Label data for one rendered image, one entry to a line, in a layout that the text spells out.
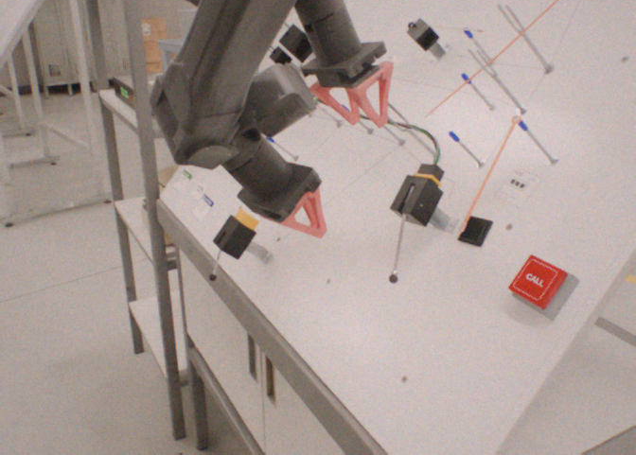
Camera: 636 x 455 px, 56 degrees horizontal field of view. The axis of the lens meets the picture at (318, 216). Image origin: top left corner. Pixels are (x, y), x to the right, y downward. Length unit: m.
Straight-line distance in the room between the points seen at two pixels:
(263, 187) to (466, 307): 0.32
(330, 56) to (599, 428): 0.68
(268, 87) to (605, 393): 0.77
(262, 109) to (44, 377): 2.09
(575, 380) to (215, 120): 0.79
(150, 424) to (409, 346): 1.51
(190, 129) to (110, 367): 2.06
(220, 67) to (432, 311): 0.48
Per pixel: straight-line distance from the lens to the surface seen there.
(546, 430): 1.01
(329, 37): 0.73
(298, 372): 0.98
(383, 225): 0.97
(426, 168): 0.86
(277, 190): 0.67
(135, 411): 2.31
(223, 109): 0.54
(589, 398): 1.10
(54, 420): 2.37
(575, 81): 0.93
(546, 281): 0.74
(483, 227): 0.84
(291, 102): 0.61
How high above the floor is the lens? 1.44
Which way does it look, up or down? 22 degrees down
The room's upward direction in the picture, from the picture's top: straight up
